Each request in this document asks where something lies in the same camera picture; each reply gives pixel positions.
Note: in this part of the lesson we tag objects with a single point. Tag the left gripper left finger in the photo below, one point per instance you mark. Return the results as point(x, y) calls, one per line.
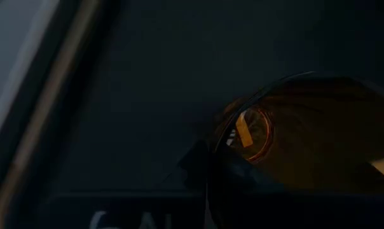
point(131, 210)

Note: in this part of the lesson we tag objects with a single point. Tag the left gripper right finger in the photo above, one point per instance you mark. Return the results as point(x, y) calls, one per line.
point(290, 210)

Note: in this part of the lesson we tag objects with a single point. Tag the amber glass cup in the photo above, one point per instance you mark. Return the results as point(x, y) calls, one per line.
point(306, 127)

